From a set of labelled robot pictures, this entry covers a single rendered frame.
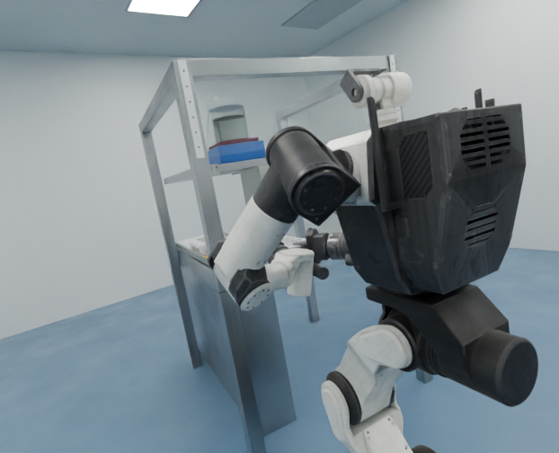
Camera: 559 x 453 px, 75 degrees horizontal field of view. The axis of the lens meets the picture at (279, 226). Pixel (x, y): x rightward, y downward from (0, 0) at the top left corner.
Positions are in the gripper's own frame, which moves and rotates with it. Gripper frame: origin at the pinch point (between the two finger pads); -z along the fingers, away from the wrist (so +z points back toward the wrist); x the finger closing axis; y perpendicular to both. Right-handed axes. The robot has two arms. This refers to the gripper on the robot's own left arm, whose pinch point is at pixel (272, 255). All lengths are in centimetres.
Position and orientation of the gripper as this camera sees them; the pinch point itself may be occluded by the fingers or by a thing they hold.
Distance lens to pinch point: 120.0
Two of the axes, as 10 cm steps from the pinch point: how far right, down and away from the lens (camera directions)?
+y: 9.3, -2.0, 3.2
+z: 3.5, 1.0, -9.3
